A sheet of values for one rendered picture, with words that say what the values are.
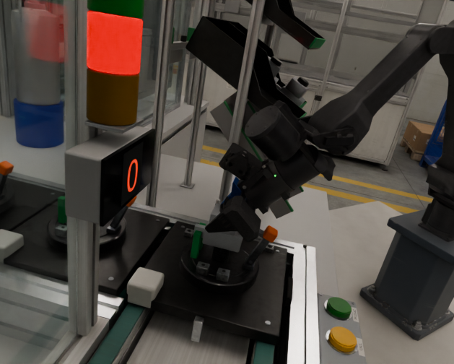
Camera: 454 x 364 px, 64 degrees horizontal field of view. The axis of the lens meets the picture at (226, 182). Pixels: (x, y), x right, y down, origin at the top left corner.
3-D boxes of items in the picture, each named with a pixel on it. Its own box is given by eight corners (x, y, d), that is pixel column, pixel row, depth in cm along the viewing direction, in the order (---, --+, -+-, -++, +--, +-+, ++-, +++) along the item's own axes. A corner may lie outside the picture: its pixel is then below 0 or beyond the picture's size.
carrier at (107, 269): (169, 226, 79) (175, 173, 74) (115, 300, 57) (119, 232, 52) (66, 200, 82) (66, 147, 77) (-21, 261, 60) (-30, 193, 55)
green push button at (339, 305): (347, 308, 64) (350, 300, 63) (349, 325, 60) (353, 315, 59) (324, 302, 64) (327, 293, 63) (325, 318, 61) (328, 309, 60)
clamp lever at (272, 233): (255, 261, 64) (278, 230, 61) (254, 267, 63) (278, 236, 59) (238, 250, 64) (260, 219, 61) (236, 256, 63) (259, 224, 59)
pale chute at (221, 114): (289, 198, 93) (304, 191, 91) (276, 219, 82) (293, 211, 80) (230, 103, 91) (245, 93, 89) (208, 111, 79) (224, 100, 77)
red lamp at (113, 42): (147, 71, 38) (151, 20, 36) (125, 76, 33) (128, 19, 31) (102, 62, 38) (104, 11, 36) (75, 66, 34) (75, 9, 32)
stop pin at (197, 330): (201, 336, 56) (204, 317, 55) (199, 343, 55) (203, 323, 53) (192, 334, 56) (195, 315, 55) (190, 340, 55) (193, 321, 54)
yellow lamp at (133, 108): (143, 118, 40) (147, 72, 38) (123, 129, 35) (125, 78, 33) (102, 109, 40) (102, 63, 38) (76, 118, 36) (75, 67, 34)
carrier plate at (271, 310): (285, 256, 76) (288, 248, 75) (276, 346, 54) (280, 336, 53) (175, 228, 79) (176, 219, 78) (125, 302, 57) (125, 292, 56)
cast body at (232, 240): (242, 239, 65) (250, 204, 62) (238, 253, 61) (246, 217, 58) (197, 228, 66) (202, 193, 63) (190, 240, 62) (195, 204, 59)
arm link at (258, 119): (333, 123, 59) (292, 69, 52) (365, 140, 52) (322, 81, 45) (282, 173, 60) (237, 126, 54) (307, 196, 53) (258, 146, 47)
